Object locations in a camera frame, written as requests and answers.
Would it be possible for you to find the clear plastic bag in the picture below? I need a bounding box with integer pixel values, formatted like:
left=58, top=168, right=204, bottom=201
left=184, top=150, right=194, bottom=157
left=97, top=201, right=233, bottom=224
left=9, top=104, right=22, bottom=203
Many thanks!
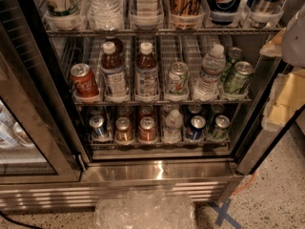
left=90, top=188, right=197, bottom=229

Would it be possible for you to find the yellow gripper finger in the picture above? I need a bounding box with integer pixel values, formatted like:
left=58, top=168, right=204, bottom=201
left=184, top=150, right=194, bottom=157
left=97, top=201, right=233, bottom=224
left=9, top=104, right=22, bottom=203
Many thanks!
left=261, top=70, right=305, bottom=132
left=259, top=29, right=286, bottom=57

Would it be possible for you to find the blue tape cross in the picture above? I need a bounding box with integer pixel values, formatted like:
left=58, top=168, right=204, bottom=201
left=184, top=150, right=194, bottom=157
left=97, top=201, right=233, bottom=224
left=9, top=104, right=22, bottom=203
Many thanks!
left=209, top=198, right=242, bottom=229

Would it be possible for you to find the green soda can rear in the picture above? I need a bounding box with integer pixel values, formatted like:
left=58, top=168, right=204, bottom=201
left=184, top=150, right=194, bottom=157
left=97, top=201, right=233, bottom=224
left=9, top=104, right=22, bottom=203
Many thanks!
left=221, top=47, right=243, bottom=78

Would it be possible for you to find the clear water bottle top shelf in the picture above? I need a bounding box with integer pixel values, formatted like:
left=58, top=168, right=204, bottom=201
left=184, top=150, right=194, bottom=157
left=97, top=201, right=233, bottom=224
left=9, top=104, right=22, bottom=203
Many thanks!
left=88, top=0, right=123, bottom=31

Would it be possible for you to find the blue pepsi can top shelf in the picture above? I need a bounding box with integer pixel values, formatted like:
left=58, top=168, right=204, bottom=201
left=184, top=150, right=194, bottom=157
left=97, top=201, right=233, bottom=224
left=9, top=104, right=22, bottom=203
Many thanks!
left=207, top=0, right=241, bottom=25

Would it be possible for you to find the brown tea bottle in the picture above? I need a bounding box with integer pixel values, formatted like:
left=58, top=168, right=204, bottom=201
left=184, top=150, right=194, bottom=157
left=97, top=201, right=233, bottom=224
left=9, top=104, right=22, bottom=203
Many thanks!
left=101, top=42, right=128, bottom=98
left=135, top=42, right=158, bottom=97

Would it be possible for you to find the white green soda can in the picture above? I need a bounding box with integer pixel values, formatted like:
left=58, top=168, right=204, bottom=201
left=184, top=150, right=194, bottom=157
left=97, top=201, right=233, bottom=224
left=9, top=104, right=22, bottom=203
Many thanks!
left=166, top=62, right=189, bottom=95

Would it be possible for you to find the orange-brown can bottom shelf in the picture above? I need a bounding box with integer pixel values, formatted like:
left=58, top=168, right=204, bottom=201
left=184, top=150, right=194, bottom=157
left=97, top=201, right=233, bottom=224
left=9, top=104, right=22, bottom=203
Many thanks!
left=115, top=117, right=132, bottom=142

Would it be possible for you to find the brown tea bottle right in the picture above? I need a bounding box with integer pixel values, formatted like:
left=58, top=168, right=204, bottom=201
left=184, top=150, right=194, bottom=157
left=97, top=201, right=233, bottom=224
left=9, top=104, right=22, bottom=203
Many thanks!
left=135, top=42, right=158, bottom=97

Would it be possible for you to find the blue pepsi can shelf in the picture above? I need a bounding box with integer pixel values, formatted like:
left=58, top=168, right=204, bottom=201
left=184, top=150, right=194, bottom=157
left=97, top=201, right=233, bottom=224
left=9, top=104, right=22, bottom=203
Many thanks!
left=186, top=115, right=206, bottom=140
left=207, top=0, right=241, bottom=25

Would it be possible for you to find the blue pepsi can bottom shelf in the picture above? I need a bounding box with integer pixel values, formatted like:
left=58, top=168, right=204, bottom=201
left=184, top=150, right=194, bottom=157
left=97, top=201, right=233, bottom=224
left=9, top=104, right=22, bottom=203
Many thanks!
left=186, top=115, right=206, bottom=140

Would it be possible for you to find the clear water bottle shelf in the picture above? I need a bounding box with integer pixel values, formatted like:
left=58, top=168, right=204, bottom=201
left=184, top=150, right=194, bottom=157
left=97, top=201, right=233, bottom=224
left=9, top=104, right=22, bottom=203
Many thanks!
left=195, top=44, right=226, bottom=95
left=164, top=110, right=183, bottom=143
left=88, top=0, right=123, bottom=31

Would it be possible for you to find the green soda can front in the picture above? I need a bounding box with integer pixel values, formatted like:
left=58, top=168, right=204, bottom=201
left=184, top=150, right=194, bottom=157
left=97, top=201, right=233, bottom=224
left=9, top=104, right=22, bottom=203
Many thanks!
left=223, top=61, right=254, bottom=95

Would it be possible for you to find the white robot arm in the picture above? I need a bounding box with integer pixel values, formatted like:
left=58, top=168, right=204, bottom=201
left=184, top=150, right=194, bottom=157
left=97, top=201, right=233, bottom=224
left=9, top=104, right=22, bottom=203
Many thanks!
left=260, top=5, right=305, bottom=132

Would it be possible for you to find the white bottle top shelf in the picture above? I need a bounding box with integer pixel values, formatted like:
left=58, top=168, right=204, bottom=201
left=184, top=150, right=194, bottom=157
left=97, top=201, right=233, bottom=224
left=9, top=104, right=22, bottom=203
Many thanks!
left=131, top=0, right=161, bottom=30

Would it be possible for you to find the clear water bottle bottom shelf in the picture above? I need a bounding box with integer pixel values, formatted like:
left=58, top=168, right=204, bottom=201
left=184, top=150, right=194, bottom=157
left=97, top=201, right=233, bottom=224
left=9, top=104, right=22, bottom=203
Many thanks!
left=164, top=110, right=183, bottom=143

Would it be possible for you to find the clear water bottle middle shelf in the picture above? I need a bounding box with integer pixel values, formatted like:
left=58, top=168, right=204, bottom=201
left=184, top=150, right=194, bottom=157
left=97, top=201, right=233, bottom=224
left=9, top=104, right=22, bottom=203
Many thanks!
left=195, top=44, right=226, bottom=95

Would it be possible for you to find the red coca-cola can middle shelf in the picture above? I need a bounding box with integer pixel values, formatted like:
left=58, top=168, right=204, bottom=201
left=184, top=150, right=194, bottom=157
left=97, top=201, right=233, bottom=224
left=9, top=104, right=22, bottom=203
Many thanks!
left=70, top=63, right=99, bottom=97

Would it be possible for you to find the orange cable on floor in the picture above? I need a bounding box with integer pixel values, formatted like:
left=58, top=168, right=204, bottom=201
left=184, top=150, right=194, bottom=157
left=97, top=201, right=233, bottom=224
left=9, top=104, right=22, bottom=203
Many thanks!
left=231, top=171, right=258, bottom=197

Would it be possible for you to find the green can bottom shelf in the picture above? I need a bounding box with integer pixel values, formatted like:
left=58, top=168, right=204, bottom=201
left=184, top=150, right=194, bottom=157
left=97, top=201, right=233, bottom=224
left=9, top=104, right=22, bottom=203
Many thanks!
left=211, top=114, right=230, bottom=140

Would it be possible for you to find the red coke can bottom shelf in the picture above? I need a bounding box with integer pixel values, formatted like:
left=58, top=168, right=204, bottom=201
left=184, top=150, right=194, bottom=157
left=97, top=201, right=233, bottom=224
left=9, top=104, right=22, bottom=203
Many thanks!
left=139, top=116, right=156, bottom=141

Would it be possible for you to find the fridge glass door left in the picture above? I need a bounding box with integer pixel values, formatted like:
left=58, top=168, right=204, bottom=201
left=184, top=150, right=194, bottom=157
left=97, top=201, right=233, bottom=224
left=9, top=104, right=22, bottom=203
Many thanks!
left=0, top=22, right=82, bottom=184

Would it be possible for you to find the stainless steel fridge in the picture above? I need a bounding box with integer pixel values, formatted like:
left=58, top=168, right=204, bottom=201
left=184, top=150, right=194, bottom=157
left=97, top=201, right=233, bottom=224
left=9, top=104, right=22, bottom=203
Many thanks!
left=0, top=0, right=305, bottom=211

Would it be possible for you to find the blue can bottom left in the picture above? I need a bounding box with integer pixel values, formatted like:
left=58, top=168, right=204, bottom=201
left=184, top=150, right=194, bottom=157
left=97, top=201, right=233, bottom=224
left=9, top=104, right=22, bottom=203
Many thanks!
left=90, top=114, right=109, bottom=138

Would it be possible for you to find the brown tea bottle left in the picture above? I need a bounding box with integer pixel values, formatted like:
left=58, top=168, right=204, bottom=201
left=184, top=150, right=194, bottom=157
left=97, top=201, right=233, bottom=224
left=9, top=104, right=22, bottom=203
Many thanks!
left=101, top=42, right=128, bottom=98

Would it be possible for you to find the blue silver can top shelf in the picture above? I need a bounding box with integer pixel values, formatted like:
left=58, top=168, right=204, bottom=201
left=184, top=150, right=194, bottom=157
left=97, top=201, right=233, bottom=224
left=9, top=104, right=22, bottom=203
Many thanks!
left=244, top=0, right=290, bottom=29

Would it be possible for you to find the black cable on floor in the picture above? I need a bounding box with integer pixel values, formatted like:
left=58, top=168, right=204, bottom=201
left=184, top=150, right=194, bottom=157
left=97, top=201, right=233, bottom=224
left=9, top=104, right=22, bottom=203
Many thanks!
left=0, top=210, right=44, bottom=229

